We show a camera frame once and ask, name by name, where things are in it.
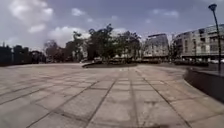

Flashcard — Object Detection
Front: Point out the pale tall building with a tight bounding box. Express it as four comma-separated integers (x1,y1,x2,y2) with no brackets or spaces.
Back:
142,32,170,61

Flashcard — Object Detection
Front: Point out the street lamp pole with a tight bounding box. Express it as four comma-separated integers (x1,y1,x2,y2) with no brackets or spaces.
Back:
208,3,223,73

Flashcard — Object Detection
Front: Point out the low dark curved wall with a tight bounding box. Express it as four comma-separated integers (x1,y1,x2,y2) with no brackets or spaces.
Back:
184,67,224,104

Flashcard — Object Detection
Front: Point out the group of dark trees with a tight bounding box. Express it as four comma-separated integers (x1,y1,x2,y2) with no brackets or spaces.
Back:
44,23,143,64

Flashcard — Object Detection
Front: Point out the grey paved stone plaza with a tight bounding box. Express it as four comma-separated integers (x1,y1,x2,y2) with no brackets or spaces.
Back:
0,62,224,128

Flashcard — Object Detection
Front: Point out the grey terraced building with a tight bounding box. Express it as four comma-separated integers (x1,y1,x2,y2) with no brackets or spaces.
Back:
173,23,224,63

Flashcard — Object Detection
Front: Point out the dark hedge row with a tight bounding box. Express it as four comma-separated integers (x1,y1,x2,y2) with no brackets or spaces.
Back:
0,44,47,66

